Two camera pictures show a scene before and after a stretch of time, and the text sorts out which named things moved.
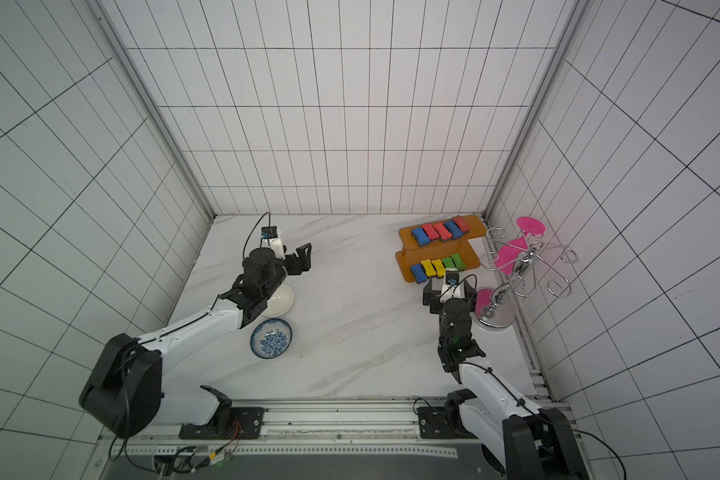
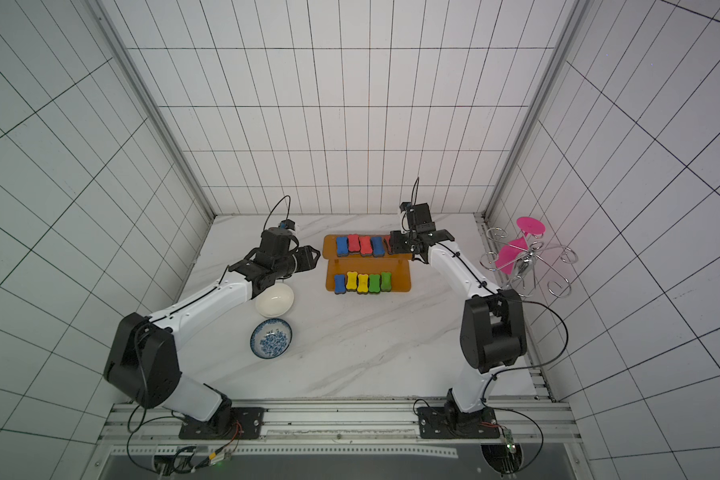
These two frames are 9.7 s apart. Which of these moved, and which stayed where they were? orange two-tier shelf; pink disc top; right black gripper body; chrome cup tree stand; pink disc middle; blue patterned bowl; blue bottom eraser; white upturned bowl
Moved: blue bottom eraser; orange two-tier shelf; right black gripper body
Stayed: pink disc top; blue patterned bowl; pink disc middle; white upturned bowl; chrome cup tree stand
